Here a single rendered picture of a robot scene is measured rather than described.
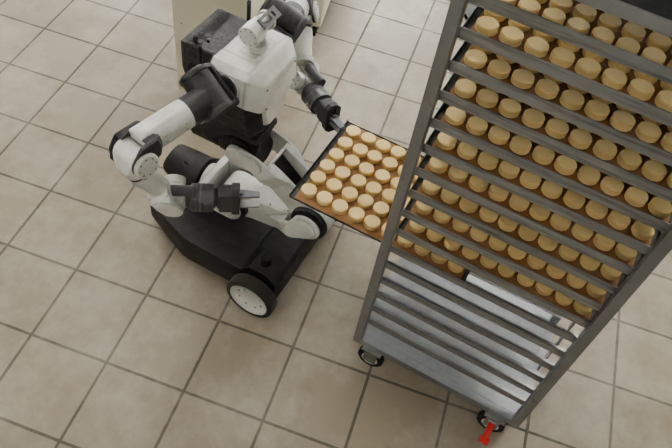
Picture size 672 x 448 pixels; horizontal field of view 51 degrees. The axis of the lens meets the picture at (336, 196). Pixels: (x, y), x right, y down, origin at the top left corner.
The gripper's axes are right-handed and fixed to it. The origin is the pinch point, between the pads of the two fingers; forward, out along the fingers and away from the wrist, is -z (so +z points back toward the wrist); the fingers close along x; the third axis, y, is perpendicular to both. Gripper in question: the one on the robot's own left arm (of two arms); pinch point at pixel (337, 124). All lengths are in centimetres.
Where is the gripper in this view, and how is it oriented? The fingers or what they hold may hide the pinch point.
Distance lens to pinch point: 242.2
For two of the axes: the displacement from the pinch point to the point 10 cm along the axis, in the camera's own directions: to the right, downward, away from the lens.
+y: 8.5, -3.5, 4.1
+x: 1.1, -6.3, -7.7
